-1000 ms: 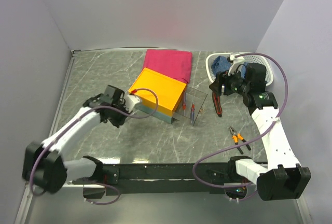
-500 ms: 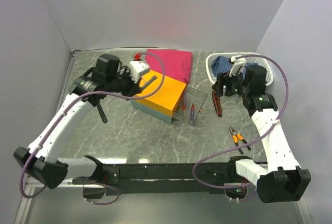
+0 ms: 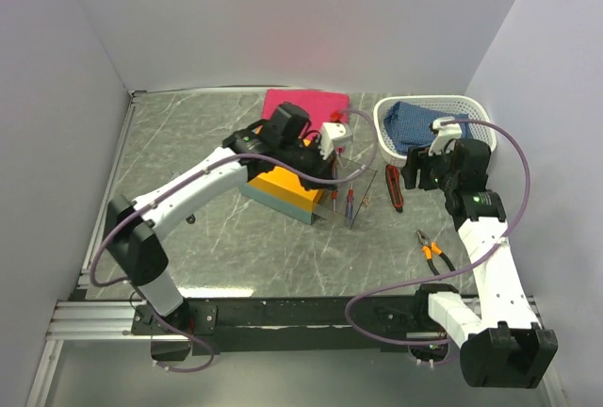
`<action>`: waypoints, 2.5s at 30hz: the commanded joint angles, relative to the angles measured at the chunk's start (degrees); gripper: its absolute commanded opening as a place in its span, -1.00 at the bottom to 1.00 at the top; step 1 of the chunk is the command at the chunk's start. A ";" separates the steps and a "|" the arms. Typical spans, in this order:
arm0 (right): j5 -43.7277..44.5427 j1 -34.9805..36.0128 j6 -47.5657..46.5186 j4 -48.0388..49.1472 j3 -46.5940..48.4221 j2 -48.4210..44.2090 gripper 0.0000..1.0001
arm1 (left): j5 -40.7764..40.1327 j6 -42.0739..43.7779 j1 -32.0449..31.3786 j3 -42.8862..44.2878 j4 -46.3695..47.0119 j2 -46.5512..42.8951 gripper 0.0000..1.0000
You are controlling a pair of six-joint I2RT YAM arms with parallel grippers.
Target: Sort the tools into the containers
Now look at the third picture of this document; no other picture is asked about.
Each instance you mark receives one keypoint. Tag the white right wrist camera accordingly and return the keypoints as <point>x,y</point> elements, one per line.
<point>446,131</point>

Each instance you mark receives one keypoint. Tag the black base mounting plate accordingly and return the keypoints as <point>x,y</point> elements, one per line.
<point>385,323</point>

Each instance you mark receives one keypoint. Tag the blue red screwdriver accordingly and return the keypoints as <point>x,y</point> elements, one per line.
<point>349,211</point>
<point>334,197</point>

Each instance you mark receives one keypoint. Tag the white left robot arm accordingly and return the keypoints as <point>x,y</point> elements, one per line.
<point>135,229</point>

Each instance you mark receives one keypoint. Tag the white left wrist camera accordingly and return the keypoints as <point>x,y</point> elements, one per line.
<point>333,136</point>

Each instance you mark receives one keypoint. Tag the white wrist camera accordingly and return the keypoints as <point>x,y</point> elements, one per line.
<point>446,131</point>
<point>333,136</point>

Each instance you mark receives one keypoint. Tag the blue checkered cloth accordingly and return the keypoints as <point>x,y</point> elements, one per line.
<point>408,125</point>

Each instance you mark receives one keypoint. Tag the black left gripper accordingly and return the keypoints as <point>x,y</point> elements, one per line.
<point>323,168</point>

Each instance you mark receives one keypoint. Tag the white plastic basket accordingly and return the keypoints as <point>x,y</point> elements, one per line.
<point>443,103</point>

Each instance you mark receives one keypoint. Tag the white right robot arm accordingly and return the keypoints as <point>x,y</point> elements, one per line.
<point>504,345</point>

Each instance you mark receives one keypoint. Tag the clear acrylic drawer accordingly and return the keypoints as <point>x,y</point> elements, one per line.
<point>342,205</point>

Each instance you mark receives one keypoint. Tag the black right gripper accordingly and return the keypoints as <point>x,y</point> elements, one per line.
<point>419,158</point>

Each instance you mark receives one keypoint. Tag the aluminium rail frame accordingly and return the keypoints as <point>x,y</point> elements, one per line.
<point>89,355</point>

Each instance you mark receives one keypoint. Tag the pink folded cloth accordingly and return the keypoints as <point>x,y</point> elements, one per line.
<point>320,105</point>

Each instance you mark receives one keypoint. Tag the orange drawer box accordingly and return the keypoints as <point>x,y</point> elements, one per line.
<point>281,190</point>

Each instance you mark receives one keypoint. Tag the orange handled pliers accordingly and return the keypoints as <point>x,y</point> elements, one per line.
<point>430,249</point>

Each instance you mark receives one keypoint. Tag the red black utility knife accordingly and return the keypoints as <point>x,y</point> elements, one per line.
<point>393,187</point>

